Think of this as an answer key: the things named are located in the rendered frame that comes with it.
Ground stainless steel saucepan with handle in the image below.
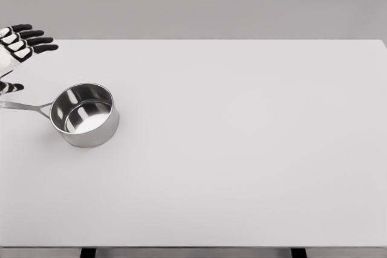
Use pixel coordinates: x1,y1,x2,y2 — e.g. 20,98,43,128
0,82,120,148

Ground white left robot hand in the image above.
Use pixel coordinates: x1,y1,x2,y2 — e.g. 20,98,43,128
0,24,59,95

